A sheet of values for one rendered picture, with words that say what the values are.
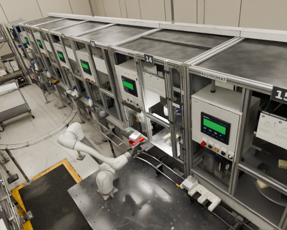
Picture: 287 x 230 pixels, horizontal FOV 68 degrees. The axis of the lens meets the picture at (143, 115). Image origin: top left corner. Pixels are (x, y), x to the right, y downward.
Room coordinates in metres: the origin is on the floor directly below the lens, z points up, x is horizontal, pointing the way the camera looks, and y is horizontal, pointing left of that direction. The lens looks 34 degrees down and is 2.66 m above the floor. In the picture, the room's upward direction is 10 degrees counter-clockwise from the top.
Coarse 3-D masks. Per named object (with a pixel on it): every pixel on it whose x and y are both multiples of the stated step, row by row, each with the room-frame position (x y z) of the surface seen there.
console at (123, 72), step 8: (120, 64) 2.37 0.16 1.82; (120, 72) 2.27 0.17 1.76; (128, 72) 2.14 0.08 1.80; (136, 72) 2.03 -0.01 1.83; (120, 80) 2.30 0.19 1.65; (128, 80) 2.14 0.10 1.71; (136, 80) 2.04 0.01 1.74; (120, 88) 2.34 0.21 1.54; (136, 88) 2.06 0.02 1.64; (128, 96) 2.22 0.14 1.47; (136, 96) 2.06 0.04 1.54; (136, 104) 2.09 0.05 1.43
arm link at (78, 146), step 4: (76, 144) 1.60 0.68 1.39; (80, 144) 1.61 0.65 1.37; (84, 144) 1.63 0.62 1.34; (76, 148) 1.58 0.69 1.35; (80, 148) 1.59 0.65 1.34; (84, 148) 1.59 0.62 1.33; (88, 148) 1.60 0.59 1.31; (92, 148) 1.63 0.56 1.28; (88, 152) 1.58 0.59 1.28; (92, 152) 1.59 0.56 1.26; (96, 152) 1.61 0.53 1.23; (96, 156) 1.59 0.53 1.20; (100, 156) 1.61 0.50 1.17; (100, 160) 1.61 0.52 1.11; (104, 160) 1.61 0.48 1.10; (108, 160) 1.62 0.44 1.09; (112, 160) 1.61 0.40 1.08; (108, 164) 1.61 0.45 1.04; (112, 168) 1.59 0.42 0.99; (120, 168) 1.56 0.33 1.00
